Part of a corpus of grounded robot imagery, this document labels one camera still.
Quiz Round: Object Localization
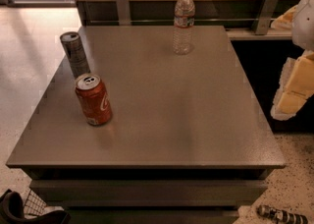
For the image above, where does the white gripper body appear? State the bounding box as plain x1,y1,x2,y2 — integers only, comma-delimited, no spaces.
291,0,314,51

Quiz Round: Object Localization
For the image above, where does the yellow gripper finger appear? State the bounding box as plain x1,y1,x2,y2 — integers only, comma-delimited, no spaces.
271,50,314,121
271,6,297,30

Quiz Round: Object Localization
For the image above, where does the clear plastic water bottle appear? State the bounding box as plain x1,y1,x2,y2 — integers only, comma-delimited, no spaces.
173,0,195,55

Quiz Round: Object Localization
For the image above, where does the red coke can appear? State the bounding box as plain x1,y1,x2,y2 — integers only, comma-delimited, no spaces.
75,74,113,126

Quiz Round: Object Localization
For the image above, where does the tall silver energy drink can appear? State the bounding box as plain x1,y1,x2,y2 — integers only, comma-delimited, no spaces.
60,31,90,78

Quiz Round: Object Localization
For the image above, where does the grey cabinet with drawers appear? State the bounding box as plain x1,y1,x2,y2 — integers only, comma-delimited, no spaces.
7,27,286,224

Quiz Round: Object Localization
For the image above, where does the black office chair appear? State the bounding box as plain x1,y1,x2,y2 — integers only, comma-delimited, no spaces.
0,190,71,224

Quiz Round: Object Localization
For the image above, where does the right metal wall bracket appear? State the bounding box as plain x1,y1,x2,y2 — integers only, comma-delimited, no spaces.
251,0,279,35

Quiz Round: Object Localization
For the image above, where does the metal wall bracket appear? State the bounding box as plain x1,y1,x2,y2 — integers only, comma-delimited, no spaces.
251,0,279,35
116,0,131,26

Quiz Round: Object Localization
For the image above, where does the left metal wall bracket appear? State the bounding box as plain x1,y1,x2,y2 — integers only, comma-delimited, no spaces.
116,0,131,26

